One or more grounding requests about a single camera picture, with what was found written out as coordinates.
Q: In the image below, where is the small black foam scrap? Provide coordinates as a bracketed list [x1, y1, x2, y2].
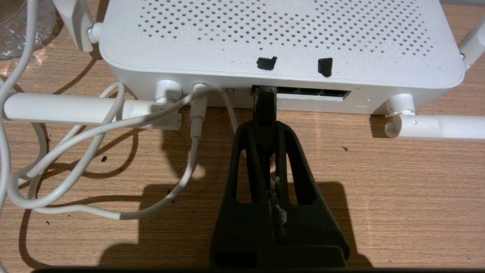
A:
[318, 58, 333, 78]
[257, 56, 278, 71]

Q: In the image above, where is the clear water bottle red cap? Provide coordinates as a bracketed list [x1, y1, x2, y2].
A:
[0, 0, 57, 61]

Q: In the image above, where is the white router with four antennas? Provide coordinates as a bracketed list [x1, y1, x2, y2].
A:
[0, 0, 485, 141]

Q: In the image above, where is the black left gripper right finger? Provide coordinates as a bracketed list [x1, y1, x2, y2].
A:
[270, 121, 350, 267]

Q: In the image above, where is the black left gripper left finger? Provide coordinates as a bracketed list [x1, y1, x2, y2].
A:
[210, 121, 276, 268]

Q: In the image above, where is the thin white adapter cable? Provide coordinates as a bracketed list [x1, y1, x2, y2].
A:
[0, 0, 239, 221]

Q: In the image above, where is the black ethernet cable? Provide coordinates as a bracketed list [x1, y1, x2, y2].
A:
[250, 85, 279, 127]

